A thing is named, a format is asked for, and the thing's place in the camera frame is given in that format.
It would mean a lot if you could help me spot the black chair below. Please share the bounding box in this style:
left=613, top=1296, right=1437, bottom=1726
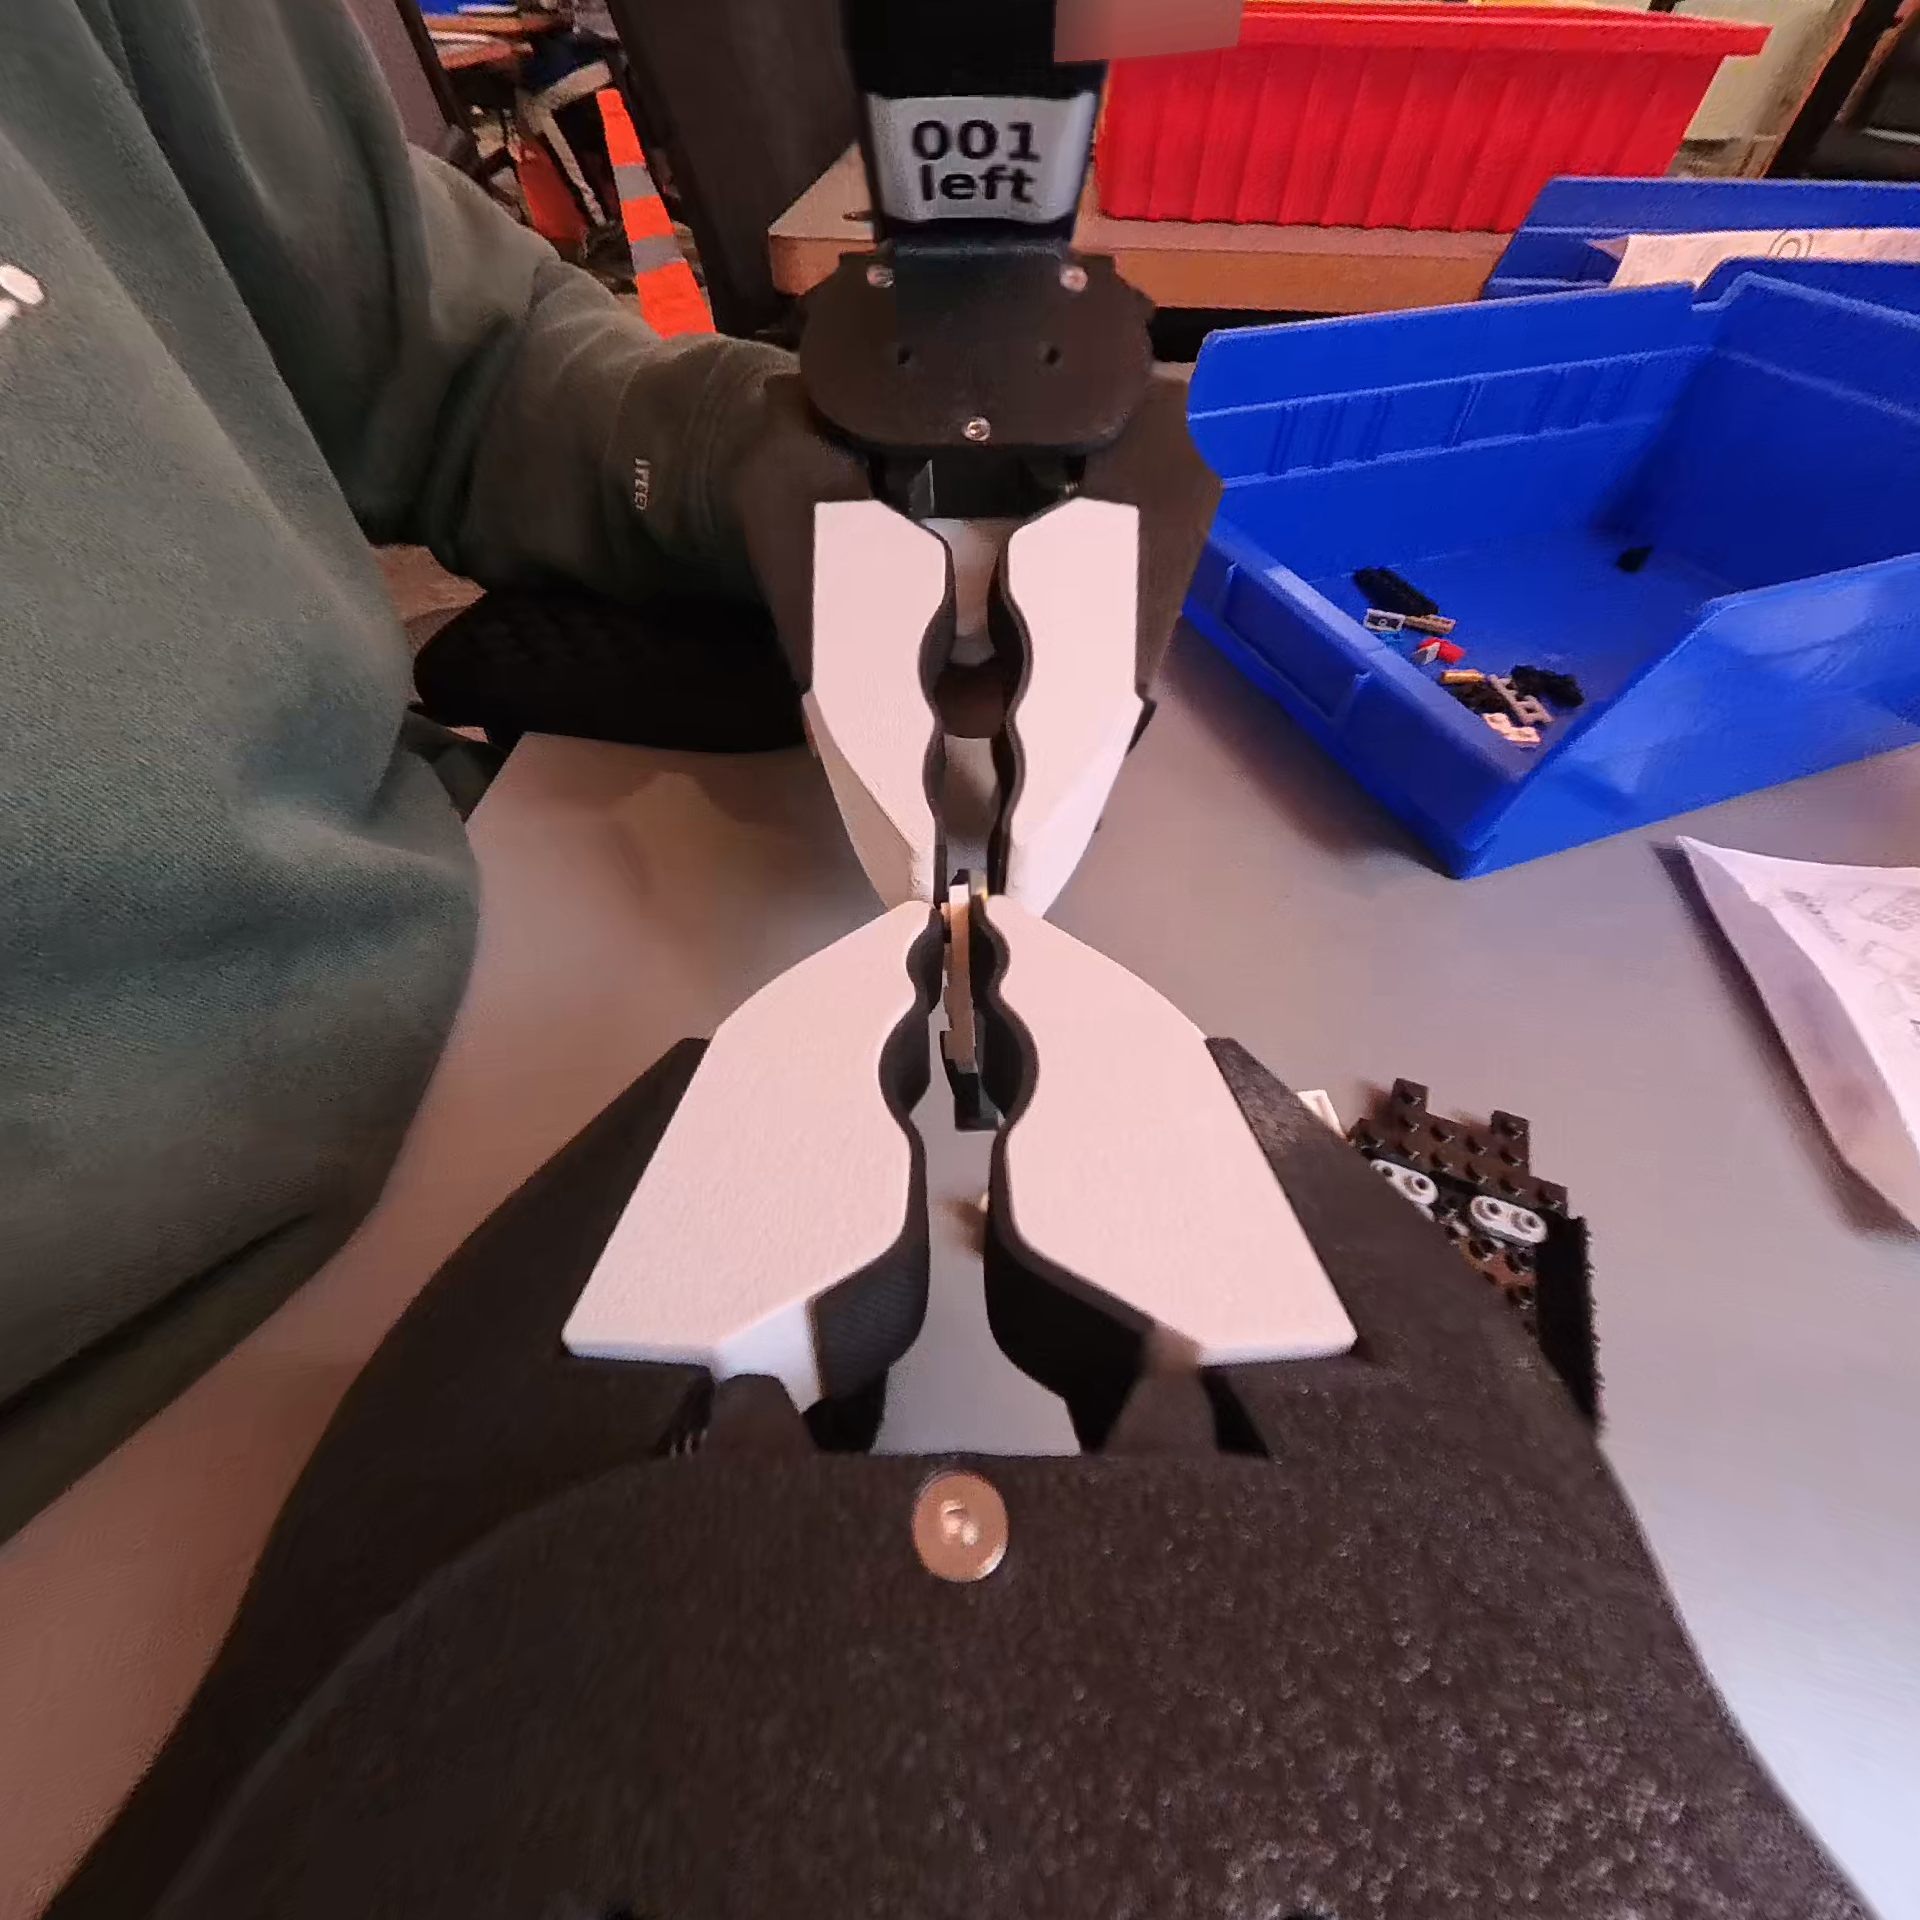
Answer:
left=602, top=0, right=858, bottom=339

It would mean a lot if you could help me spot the black lego car chassis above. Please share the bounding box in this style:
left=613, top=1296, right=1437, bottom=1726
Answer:
left=1297, top=1080, right=1606, bottom=1413

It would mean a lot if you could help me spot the person's left forearm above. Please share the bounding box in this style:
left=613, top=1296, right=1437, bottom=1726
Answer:
left=331, top=134, right=798, bottom=616

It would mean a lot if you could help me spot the blue plastic bin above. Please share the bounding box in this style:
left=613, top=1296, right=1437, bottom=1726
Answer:
left=1179, top=264, right=1920, bottom=879
left=1485, top=175, right=1920, bottom=302

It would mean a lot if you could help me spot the person's torso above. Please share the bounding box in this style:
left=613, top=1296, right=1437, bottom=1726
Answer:
left=0, top=0, right=483, bottom=1532

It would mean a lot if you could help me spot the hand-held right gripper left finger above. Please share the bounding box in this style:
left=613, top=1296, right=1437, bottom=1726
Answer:
left=565, top=901, right=933, bottom=1396

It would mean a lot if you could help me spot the heap of loose lego parts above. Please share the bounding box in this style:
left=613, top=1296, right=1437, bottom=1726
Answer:
left=1345, top=563, right=1586, bottom=743

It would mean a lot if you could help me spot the white paper sheet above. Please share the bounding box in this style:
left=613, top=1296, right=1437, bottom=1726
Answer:
left=1621, top=226, right=1920, bottom=293

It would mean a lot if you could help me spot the wooden workbench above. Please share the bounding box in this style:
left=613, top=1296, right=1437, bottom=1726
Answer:
left=765, top=151, right=1518, bottom=317

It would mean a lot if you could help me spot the tan and grey lego piece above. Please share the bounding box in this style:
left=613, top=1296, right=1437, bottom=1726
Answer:
left=930, top=871, right=1011, bottom=1128

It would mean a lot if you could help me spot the white printed paper bag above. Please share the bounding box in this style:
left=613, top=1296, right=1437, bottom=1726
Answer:
left=1675, top=834, right=1920, bottom=1231

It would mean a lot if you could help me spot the orange traffic cone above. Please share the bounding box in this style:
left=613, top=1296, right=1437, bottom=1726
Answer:
left=595, top=84, right=722, bottom=341

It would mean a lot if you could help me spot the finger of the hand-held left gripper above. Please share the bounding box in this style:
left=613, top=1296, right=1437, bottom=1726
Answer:
left=976, top=496, right=1147, bottom=903
left=811, top=496, right=970, bottom=907

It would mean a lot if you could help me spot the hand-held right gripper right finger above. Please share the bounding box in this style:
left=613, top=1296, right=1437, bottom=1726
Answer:
left=976, top=901, right=1357, bottom=1375

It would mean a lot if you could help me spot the red plastic bin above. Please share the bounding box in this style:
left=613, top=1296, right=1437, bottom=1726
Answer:
left=1096, top=0, right=1771, bottom=236

